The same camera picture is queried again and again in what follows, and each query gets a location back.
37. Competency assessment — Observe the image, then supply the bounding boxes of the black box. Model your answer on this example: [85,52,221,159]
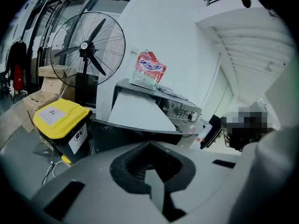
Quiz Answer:
[202,114,223,149]

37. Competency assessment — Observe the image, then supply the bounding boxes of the white cable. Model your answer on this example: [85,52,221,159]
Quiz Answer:
[41,159,71,187]

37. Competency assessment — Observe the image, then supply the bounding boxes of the yellow-lidded waste bin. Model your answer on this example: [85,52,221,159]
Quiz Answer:
[33,98,93,164]

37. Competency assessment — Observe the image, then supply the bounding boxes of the red fire extinguisher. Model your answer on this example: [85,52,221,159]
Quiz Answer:
[13,64,24,91]

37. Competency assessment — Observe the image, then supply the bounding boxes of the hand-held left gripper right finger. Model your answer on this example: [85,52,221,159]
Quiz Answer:
[149,140,253,222]

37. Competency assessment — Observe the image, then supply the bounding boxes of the clothes rack with black garments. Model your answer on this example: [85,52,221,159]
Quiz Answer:
[4,39,28,104]

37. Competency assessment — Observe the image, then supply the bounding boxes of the checked cloth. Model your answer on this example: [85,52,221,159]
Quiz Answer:
[156,84,189,100]

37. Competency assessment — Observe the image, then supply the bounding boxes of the flattened cardboard sheet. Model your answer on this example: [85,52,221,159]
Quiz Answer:
[0,106,36,150]

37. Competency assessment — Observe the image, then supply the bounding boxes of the clear plastic bag red print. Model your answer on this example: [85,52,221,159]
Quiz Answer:
[195,117,213,149]

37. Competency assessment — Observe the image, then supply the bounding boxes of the black standing fan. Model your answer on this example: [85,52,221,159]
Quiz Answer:
[50,11,127,107]

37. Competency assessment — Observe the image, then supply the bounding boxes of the cardboard box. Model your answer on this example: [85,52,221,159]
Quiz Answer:
[41,77,77,100]
[38,65,78,78]
[22,91,63,133]

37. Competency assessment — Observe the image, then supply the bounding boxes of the black washing machine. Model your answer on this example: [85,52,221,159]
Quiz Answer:
[90,77,212,154]

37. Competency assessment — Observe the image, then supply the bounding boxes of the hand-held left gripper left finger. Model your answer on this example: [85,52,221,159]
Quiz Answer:
[31,140,164,224]

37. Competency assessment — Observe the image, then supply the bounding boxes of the black-framed glass door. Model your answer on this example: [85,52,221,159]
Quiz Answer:
[22,0,143,98]

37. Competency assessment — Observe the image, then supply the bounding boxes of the pink detergent pouch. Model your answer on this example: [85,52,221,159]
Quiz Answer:
[130,48,168,91]

